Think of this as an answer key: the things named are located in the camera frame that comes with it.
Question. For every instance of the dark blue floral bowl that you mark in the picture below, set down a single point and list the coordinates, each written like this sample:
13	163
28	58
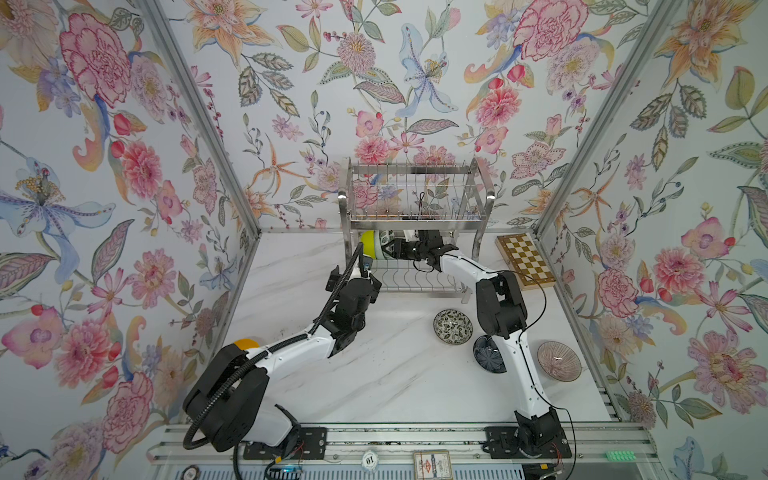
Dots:
488	356

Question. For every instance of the green leaf pattern bowl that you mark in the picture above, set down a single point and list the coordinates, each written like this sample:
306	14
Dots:
395	248

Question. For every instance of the yellow plastic bowl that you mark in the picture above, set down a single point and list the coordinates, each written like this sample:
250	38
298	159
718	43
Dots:
247	344

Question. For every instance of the pink ribbed glass bowl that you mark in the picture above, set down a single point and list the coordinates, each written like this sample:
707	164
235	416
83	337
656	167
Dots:
559	361

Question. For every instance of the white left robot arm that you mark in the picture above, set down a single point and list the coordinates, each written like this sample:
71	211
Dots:
225	405

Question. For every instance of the black white patterned bowl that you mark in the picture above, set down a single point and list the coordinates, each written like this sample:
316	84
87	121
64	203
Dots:
453	327

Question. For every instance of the stainless steel dish rack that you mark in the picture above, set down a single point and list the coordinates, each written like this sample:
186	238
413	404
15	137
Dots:
406	199

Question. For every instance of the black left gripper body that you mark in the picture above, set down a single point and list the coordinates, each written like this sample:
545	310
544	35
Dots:
338	282

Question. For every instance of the wooden chessboard box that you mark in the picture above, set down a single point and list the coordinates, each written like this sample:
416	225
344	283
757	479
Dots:
524	260

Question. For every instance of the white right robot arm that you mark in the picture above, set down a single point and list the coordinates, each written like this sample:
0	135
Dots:
502	314

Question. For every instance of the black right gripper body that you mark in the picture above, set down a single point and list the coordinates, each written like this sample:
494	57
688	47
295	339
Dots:
414	250

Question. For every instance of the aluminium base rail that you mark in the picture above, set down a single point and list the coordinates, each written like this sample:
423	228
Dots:
581	445

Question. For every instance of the lime green plastic bowl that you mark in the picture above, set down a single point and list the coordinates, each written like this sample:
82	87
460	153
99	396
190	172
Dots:
368	240

